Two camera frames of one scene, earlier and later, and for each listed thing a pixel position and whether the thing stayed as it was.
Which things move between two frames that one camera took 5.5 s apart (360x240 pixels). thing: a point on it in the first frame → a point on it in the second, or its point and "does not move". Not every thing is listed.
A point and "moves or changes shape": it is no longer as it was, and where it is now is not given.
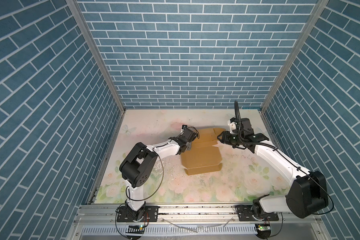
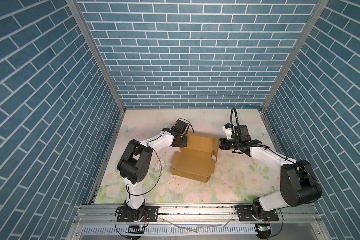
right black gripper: (225, 137) → (223, 143)
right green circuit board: (264, 228) does not move
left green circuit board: (135, 229) does not move
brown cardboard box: (203, 157) moves or changes shape
